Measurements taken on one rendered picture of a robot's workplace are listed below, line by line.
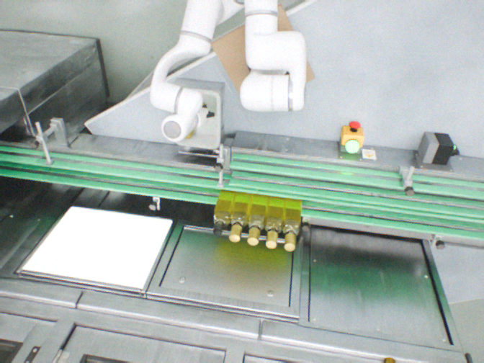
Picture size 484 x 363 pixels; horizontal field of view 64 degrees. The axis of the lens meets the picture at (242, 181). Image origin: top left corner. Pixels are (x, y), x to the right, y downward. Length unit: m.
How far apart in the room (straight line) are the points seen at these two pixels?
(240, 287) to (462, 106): 0.93
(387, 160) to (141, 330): 0.95
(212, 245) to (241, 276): 0.17
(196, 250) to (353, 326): 0.56
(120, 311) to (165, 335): 0.15
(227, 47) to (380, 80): 0.51
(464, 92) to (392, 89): 0.22
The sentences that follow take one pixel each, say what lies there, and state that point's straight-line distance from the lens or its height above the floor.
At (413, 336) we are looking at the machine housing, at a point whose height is 1.30.
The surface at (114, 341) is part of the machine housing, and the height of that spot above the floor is 1.46.
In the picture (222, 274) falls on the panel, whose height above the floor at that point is 1.20.
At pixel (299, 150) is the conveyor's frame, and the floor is 0.84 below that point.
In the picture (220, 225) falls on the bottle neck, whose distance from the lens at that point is 1.24.
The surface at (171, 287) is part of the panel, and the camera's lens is 1.26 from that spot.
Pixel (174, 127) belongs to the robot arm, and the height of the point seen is 1.12.
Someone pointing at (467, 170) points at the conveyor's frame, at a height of 0.85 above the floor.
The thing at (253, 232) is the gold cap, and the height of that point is 1.14.
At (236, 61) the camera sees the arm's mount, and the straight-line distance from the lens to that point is 1.32.
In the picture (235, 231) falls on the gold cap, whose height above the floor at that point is 1.15.
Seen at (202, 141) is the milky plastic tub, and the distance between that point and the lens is 1.43.
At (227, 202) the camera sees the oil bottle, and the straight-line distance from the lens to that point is 1.31.
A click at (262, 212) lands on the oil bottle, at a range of 1.27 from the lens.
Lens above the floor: 2.00
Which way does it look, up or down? 52 degrees down
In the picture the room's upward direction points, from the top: 165 degrees counter-clockwise
